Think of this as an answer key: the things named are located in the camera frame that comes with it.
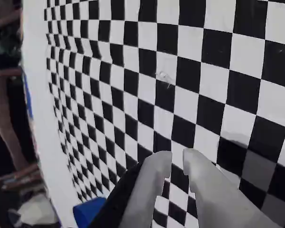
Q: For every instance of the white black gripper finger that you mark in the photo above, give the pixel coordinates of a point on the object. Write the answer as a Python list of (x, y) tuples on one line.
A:
[(142, 190)]

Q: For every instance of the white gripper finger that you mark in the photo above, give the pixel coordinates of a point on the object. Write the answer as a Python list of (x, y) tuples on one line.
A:
[(216, 202)]

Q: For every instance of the blue round box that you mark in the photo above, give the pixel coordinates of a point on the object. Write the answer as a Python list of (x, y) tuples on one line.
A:
[(90, 211)]

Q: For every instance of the black white checkerboard paper mat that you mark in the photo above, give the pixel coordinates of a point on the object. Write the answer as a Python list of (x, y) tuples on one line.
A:
[(204, 71)]

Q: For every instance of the blue tape strip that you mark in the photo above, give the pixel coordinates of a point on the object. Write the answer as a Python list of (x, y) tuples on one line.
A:
[(28, 95)]

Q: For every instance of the brown wooden chair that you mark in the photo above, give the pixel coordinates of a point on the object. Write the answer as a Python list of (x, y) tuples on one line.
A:
[(2, 107)]

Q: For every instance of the green leafy plant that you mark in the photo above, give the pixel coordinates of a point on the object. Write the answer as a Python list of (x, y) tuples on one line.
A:
[(4, 47)]

